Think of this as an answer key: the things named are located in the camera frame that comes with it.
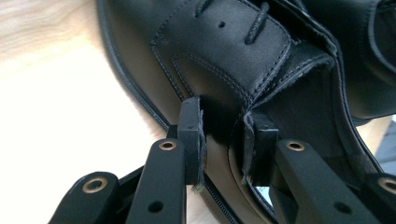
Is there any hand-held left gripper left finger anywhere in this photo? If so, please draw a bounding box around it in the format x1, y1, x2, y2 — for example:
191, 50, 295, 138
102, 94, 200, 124
177, 96, 208, 188

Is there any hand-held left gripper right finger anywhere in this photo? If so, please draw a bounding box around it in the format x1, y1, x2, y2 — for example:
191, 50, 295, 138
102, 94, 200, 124
241, 111, 279, 188

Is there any black leather shoe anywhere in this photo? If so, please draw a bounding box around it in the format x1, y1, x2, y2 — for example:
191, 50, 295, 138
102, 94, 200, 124
95, 0, 396, 224

